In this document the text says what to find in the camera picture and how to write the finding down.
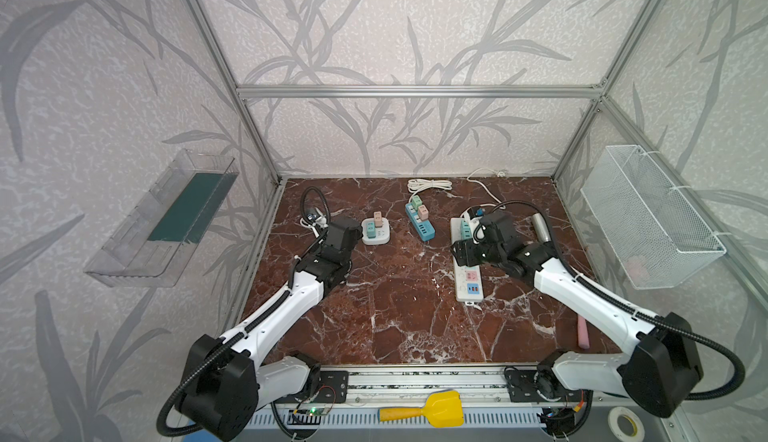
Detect white long power strip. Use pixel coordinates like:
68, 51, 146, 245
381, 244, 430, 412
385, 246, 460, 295
449, 167, 508, 305

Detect white square power strip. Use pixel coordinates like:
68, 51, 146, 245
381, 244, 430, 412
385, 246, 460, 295
299, 213, 392, 246

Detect pink plug adapter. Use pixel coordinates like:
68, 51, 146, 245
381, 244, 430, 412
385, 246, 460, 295
373, 211, 384, 228
417, 205, 429, 221

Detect blue power strip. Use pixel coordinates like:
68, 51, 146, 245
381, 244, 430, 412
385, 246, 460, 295
405, 178, 453, 242

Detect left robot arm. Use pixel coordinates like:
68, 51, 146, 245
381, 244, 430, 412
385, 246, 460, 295
156, 211, 363, 441

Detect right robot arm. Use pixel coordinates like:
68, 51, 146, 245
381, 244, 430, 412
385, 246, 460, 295
451, 200, 746, 418

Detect silver hair dryer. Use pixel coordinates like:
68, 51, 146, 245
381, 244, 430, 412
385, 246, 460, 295
531, 213, 552, 243

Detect purple pink toy rake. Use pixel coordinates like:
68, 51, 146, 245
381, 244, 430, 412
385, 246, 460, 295
577, 315, 591, 350

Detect yellow toy shovel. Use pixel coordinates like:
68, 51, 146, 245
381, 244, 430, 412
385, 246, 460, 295
378, 390, 464, 428

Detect white tape roll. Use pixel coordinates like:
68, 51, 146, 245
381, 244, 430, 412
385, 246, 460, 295
607, 407, 646, 442

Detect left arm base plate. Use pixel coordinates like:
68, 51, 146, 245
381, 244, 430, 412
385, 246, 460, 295
276, 369, 350, 405

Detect aluminium frame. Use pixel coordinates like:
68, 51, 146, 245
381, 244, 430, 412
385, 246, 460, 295
195, 0, 767, 441

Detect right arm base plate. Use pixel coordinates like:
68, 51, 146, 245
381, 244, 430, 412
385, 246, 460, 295
503, 366, 583, 406

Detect white wire basket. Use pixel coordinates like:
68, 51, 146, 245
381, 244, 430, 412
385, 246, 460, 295
581, 144, 727, 290

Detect clear plastic wall shelf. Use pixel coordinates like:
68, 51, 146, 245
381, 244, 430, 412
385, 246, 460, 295
84, 149, 239, 288

